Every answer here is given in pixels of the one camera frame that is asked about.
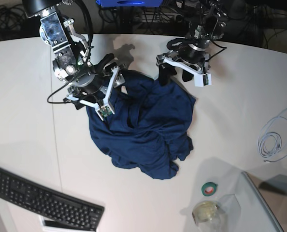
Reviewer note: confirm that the glass panel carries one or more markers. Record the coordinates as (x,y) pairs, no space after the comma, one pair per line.
(272,185)

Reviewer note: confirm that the clear glass jar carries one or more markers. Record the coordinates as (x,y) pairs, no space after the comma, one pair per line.
(206,216)

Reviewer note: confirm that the blue box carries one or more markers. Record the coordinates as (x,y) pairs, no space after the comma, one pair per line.
(131,3)

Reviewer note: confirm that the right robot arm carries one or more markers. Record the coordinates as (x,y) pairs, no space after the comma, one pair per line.
(87,84)

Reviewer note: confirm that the dark blue t-shirt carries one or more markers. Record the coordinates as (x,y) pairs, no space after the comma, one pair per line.
(149,127)

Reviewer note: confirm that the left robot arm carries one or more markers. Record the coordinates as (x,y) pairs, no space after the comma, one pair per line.
(205,23)

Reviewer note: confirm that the black computer keyboard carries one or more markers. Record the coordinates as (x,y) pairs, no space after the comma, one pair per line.
(61,209)

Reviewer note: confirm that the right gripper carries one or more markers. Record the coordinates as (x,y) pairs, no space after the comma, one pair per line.
(89,83)

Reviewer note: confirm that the green electrical tape roll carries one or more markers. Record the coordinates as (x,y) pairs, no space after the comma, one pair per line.
(209,189)

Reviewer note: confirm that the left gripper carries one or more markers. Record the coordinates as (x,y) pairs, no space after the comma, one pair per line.
(190,50)

